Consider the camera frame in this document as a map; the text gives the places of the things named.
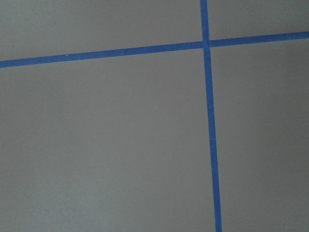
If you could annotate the long vertical blue tape line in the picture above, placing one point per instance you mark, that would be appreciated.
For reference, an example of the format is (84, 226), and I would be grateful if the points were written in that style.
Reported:
(211, 115)

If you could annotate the long horizontal blue tape line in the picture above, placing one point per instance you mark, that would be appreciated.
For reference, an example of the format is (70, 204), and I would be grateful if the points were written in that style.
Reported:
(153, 49)

